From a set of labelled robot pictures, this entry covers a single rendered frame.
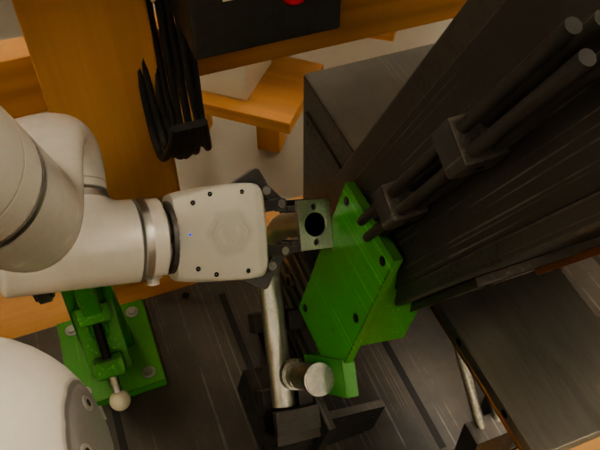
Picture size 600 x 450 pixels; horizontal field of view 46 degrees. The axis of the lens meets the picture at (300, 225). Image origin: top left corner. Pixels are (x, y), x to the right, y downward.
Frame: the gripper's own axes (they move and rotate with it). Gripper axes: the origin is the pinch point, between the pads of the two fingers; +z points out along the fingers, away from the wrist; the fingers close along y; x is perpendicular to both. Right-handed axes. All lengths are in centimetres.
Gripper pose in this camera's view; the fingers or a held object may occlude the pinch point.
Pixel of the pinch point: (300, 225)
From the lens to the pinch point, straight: 79.0
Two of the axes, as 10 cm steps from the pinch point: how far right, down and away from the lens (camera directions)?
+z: 9.0, -0.9, 4.3
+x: -4.3, 0.0, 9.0
